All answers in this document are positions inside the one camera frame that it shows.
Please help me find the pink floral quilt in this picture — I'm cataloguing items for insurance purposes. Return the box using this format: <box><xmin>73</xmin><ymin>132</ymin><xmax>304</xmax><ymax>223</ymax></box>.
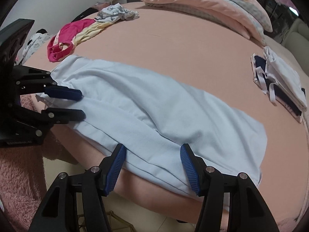
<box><xmin>140</xmin><ymin>0</ymin><xmax>272</xmax><ymax>46</ymax></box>

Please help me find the light blue t-shirt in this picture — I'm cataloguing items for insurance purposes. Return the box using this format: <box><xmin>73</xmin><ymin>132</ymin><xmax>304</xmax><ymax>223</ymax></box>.
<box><xmin>36</xmin><ymin>55</ymin><xmax>267</xmax><ymax>198</ymax></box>

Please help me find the folded white navy clothes stack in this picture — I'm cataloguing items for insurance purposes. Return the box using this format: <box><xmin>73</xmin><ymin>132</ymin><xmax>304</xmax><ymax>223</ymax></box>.
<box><xmin>251</xmin><ymin>46</ymin><xmax>307</xmax><ymax>123</ymax></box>

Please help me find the pink fluffy sleeve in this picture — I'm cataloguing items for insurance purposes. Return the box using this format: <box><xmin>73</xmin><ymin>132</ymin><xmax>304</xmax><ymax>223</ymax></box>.
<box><xmin>0</xmin><ymin>94</ymin><xmax>80</xmax><ymax>232</ymax></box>

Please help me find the magenta pink garment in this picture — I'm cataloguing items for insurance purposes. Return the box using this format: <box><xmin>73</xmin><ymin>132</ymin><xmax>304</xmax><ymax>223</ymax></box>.
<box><xmin>47</xmin><ymin>19</ymin><xmax>95</xmax><ymax>62</ymax></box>

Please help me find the grey white patterned garment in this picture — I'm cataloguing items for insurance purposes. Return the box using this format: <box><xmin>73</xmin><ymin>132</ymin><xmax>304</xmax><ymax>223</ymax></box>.
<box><xmin>95</xmin><ymin>3</ymin><xmax>139</xmax><ymax>23</ymax></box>

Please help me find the beige bed headboard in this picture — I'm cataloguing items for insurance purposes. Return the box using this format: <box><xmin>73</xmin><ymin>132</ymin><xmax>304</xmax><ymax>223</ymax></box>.
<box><xmin>281</xmin><ymin>18</ymin><xmax>308</xmax><ymax>64</ymax></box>

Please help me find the pale yellow garment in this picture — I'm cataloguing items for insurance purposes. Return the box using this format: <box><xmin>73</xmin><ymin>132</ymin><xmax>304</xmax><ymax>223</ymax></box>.
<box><xmin>73</xmin><ymin>21</ymin><xmax>114</xmax><ymax>47</ymax></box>

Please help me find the black white patterned cloth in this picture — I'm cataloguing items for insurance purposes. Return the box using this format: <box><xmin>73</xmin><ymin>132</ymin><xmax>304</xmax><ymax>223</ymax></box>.
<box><xmin>22</xmin><ymin>28</ymin><xmax>50</xmax><ymax>62</ymax></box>

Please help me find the pink bed sheet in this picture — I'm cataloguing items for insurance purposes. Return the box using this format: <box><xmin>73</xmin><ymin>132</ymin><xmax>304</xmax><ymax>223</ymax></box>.
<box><xmin>24</xmin><ymin>2</ymin><xmax>309</xmax><ymax>230</ymax></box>

